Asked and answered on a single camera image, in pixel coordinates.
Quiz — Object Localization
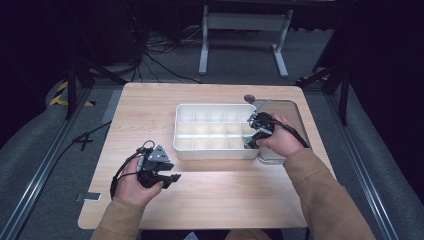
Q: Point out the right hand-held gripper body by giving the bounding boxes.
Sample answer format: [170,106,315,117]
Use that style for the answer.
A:
[246,97,277,137]

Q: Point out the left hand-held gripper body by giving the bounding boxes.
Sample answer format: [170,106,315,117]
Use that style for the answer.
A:
[135,139,175,190]

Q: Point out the white compartment storage box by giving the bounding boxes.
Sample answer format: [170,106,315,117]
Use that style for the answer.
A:
[172,103,262,161]

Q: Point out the person's right hand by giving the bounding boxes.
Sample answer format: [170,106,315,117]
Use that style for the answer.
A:
[255,113,307,158]

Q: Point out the person's left hand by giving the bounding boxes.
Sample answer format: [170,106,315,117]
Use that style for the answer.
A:
[113,156,165,208]

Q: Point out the clear plastic box lid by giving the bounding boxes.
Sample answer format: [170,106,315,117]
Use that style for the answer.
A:
[252,98,313,165]

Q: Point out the grey tape piece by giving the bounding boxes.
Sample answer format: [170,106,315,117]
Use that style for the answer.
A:
[75,191,102,203]

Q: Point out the grey flat floor strip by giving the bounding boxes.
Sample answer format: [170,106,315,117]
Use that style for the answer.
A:
[101,88,123,125]

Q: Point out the black tripod stand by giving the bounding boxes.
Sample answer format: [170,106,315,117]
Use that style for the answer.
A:
[295,63,352,127]
[64,56,128,121]

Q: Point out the person's tan clothing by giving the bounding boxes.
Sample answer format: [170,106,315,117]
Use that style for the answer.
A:
[225,229,273,240]

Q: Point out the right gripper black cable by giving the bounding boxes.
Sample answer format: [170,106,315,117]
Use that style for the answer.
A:
[271,119,310,149]

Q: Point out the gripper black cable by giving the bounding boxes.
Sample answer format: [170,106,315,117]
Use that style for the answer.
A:
[109,139,156,200]
[271,119,310,149]

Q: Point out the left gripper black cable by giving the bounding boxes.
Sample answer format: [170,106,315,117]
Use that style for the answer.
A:
[109,139,156,200]

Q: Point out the white metal stand frame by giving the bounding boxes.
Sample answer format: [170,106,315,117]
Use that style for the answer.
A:
[198,4,295,79]

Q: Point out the black floor cables bundle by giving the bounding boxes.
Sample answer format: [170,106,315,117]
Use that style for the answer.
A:
[131,28,203,85]

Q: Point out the grey metal floor rail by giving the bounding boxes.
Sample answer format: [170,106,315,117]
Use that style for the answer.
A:
[0,87,94,240]
[323,94,402,240]

